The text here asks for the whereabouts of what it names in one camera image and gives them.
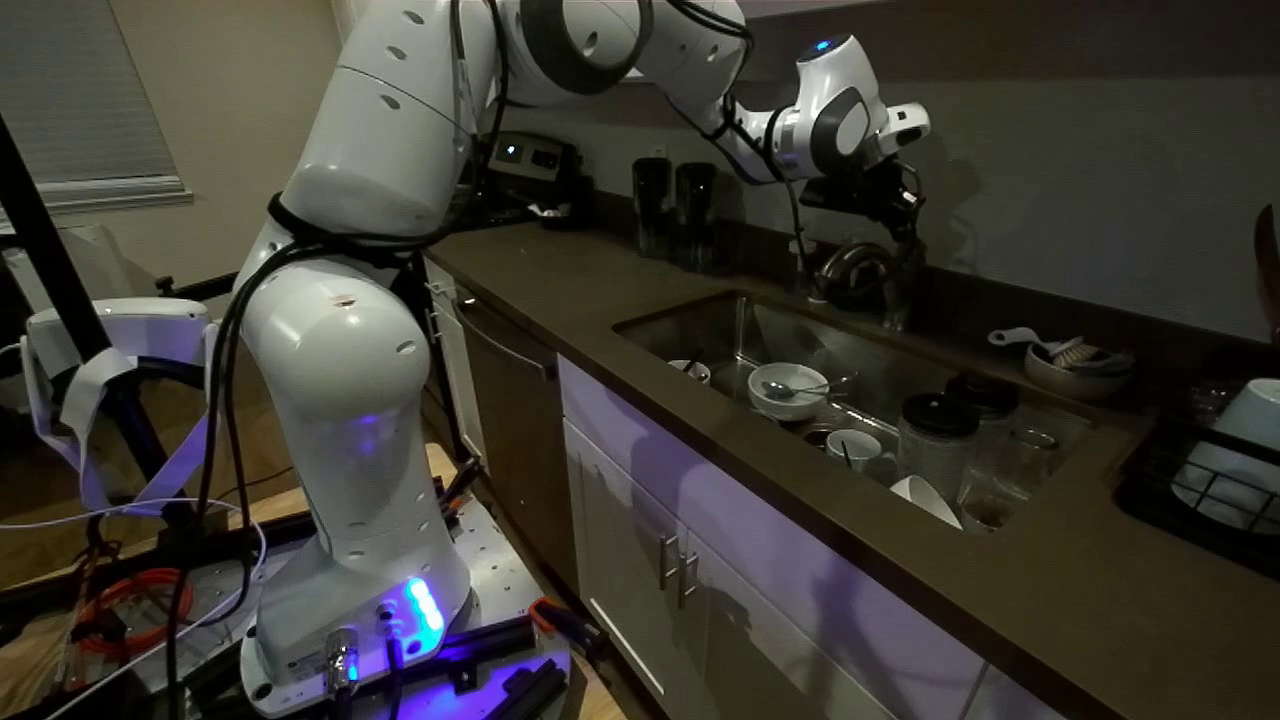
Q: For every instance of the white dish brush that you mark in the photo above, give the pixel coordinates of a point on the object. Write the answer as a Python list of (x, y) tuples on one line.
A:
[(1032, 340)]

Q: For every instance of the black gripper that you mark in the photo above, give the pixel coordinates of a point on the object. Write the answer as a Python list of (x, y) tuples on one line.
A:
[(887, 192)]

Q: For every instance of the white mug in sink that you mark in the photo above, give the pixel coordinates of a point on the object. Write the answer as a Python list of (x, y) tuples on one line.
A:
[(852, 447)]

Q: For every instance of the white brush holder dish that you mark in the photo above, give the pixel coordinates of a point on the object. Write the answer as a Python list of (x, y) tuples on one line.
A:
[(1084, 369)]

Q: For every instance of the stainless steel sink basin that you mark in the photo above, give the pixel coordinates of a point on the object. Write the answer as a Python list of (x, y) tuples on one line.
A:
[(1018, 451)]

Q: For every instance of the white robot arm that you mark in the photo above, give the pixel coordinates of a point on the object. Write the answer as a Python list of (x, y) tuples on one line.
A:
[(372, 186)]

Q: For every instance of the white bowl in sink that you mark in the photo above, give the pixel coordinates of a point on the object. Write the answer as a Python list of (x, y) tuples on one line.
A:
[(785, 388)]

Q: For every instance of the white lower cabinet doors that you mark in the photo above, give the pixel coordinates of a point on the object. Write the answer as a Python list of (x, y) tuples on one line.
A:
[(729, 609)]

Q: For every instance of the black coffee maker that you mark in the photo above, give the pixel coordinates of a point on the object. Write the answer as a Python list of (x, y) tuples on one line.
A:
[(534, 178)]

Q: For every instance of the chrome kitchen faucet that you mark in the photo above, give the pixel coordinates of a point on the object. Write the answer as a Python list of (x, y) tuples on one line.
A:
[(869, 274)]

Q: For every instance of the robot base mounting table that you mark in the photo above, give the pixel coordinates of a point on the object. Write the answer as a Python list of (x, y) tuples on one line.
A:
[(100, 662)]

